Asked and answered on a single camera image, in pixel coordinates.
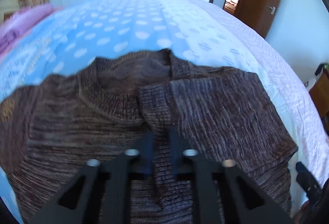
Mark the brown knitted sweater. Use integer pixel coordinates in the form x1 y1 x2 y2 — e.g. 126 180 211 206
1 49 298 223

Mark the clothes pile on cabinet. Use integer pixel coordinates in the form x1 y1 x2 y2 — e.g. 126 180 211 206
315 63 329 77

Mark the wooden bedside cabinet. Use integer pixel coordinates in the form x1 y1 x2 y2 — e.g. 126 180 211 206
309 74 329 118

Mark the blue polka dot blanket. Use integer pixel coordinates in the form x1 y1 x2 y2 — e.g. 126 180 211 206
0 0 271 224

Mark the folded pink quilt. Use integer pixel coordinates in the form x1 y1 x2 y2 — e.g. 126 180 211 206
1 3 63 61

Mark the cream wooden headboard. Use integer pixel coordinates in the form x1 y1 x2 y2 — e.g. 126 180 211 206
0 0 20 23

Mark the silver door handle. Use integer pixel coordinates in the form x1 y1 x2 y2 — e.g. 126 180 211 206
268 6 276 15

